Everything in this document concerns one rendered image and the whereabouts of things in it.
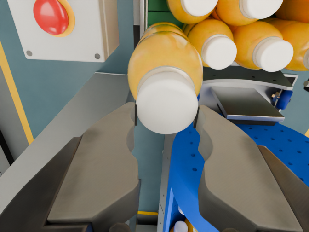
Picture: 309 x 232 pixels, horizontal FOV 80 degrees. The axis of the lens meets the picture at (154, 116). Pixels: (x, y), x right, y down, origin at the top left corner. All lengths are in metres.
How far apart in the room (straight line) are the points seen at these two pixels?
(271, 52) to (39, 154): 0.72
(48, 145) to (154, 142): 1.11
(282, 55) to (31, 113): 1.82
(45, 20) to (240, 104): 0.33
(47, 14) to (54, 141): 0.62
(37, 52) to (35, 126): 1.72
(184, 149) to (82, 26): 0.23
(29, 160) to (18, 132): 1.37
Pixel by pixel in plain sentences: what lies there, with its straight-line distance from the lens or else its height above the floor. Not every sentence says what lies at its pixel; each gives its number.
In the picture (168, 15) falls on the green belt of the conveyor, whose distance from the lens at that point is 0.43.
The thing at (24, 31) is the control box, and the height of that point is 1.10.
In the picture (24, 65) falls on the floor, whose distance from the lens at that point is 1.71.
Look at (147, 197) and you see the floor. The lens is 2.36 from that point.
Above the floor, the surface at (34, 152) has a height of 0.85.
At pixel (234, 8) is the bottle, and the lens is 0.29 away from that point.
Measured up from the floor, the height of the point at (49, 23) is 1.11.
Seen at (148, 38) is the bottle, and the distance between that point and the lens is 0.17.
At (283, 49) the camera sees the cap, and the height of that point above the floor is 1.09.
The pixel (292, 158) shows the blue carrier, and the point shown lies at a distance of 0.39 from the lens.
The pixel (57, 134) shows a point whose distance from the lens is 0.85.
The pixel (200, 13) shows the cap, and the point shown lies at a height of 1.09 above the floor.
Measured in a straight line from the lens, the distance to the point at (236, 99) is 0.41.
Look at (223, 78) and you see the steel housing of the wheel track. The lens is 0.45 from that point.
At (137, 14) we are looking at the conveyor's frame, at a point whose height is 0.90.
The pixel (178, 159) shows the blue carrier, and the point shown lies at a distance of 0.31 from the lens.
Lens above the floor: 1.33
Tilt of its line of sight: 58 degrees down
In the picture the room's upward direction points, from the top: 177 degrees counter-clockwise
